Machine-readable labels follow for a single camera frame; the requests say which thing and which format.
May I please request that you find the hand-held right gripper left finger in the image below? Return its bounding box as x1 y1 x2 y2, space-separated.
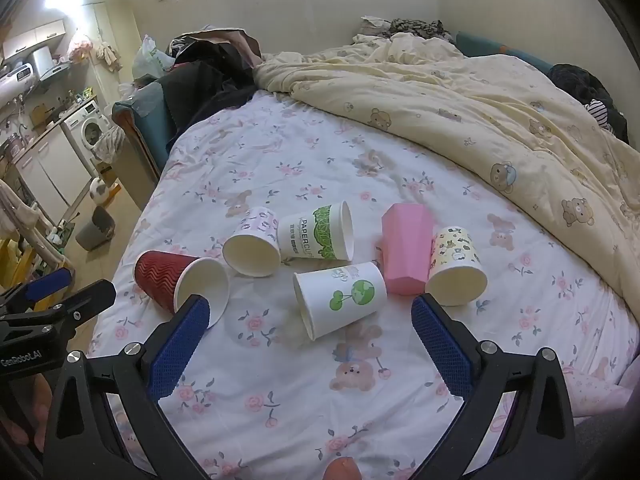
42 295 211 480

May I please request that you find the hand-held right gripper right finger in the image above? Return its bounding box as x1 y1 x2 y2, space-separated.
410 293 577 480

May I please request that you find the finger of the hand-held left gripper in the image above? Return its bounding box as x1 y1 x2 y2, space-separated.
0 267 72 317
4 279 117 331

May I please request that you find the red ripple paper cup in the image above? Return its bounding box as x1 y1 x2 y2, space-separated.
133 250 231 330

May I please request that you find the cream cartoon print cup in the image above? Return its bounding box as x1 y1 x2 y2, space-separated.
425 225 489 307

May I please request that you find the pink faceted plastic cup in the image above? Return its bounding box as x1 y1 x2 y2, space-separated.
377 203 435 296

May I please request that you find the white cup green tree print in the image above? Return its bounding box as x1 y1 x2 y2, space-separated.
292 261 388 342

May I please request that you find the white cup purple print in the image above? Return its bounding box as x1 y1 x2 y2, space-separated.
222 206 282 278

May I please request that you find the white cup green leaf print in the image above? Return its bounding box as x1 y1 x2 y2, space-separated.
276 201 355 263

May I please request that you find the person's left hand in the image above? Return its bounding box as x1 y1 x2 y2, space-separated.
5 374 55 448

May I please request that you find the yellow stool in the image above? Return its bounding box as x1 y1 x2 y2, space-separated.
0 232 46 291

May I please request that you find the grey trash bin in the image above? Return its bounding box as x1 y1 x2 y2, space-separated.
75 206 117 252

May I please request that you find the white kitchen counter cabinet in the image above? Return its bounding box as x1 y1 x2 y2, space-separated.
12 122 93 221

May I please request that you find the brown rounded object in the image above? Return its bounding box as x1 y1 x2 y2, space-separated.
324 456 362 480

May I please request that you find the white washing machine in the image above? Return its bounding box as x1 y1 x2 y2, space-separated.
61 100 118 178

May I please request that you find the teal bed footboard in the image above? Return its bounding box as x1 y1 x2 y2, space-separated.
111 80 176 211

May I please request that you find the floral white bed sheet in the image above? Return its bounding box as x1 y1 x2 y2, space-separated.
87 87 640 480

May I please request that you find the white water heater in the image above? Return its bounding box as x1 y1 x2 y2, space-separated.
0 62 37 95

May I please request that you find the grey range hood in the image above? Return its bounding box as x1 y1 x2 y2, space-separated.
39 60 76 83

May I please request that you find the yellow bear print duvet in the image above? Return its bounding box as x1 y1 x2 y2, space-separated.
252 32 640 311

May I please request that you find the beige hanging towel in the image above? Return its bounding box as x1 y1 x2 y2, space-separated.
96 40 122 73

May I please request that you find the pink hanging bag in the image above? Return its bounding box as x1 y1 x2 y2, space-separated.
67 30 96 63

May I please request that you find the white plastic bag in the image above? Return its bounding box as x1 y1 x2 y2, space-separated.
131 35 176 80

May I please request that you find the pile of dark clothes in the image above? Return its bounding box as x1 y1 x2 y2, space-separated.
162 29 263 133

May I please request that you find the striped cloth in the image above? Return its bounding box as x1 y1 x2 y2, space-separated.
584 100 617 131

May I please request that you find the black clothing heap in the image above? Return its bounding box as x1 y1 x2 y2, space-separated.
546 63 630 143

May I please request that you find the teal pillow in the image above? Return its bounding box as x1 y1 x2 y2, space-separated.
455 31 555 72

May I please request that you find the dark patterned cloth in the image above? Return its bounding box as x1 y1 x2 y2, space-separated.
361 16 456 41

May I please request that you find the white wall cabinet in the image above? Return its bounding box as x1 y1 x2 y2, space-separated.
1 19 68 60

